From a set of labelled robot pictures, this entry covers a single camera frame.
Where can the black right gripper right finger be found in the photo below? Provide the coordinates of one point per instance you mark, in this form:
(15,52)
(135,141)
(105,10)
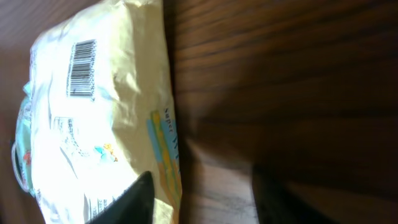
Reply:
(275,204)

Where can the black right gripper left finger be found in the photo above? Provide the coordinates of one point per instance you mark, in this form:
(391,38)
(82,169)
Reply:
(135,206)

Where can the yellow snack bag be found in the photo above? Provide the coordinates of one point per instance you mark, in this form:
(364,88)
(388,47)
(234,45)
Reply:
(103,112)

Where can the teal wet wipes pack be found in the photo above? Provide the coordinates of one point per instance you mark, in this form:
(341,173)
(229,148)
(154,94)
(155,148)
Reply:
(21,148)

